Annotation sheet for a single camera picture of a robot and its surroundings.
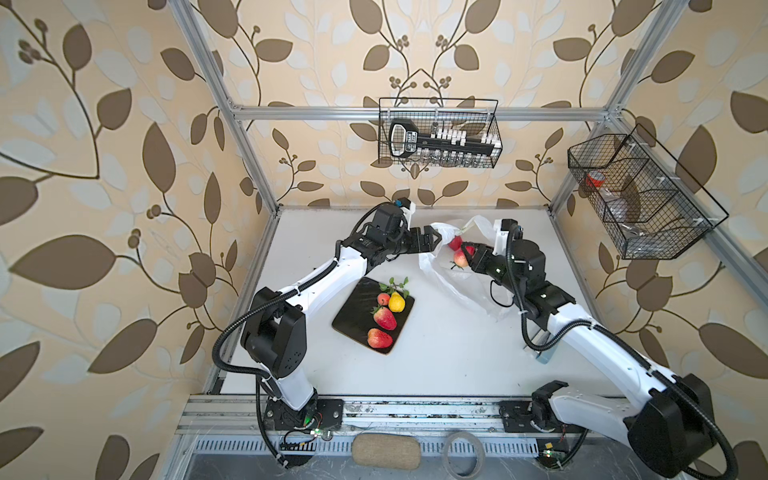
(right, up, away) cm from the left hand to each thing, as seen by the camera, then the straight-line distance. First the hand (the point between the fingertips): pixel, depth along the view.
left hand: (434, 235), depth 80 cm
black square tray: (-22, -25, +9) cm, 35 cm away
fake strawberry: (+6, -6, -4) cm, 9 cm away
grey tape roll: (+10, -51, -11) cm, 53 cm away
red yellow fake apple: (-16, -29, +2) cm, 33 cm away
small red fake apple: (-14, -20, +11) cm, 27 cm away
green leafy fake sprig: (-11, -17, +16) cm, 26 cm away
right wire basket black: (+53, +7, -8) cm, 54 cm away
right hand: (+8, -3, -3) cm, 9 cm away
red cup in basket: (+49, +17, +8) cm, 53 cm away
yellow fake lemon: (-10, -20, +9) cm, 24 cm away
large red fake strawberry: (-14, -24, +6) cm, 28 cm away
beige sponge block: (-12, -49, -13) cm, 52 cm away
